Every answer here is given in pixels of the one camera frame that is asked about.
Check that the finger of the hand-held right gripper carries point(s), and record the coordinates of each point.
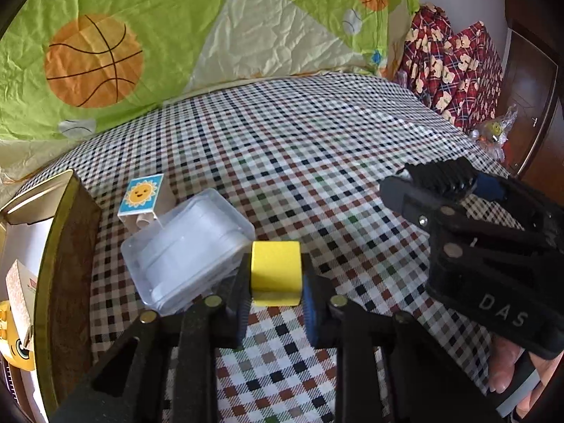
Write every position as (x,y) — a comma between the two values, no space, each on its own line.
(396,189)
(491,187)

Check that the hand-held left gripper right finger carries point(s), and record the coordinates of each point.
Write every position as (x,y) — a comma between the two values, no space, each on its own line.
(310,317)

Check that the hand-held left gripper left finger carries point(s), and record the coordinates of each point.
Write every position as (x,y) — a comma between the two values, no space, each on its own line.
(242,313)

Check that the yellow cube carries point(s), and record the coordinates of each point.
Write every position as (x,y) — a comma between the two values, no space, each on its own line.
(275,273)

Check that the person's right hand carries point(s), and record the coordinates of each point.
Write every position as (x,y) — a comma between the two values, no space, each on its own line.
(502,365)

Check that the clear plastic bag with toy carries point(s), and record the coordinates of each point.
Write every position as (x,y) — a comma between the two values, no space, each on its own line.
(495,130)

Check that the clear plastic box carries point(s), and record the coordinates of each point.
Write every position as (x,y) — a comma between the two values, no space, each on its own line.
(185,251)

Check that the dark wooden wardrobe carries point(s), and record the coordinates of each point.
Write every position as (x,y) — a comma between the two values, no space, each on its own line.
(537,97)

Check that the red plaid bear cloth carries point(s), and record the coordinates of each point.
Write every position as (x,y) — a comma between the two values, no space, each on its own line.
(458,75)

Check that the checkered bed sheet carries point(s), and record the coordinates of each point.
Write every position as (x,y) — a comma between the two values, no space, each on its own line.
(286,141)

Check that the white block with sun print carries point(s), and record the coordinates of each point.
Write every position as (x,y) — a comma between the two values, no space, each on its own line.
(141,194)

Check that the white cardboard box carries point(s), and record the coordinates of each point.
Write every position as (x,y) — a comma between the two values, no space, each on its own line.
(20,295)

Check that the basketball print bed sheet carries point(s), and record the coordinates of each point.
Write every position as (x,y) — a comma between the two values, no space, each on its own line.
(220,31)

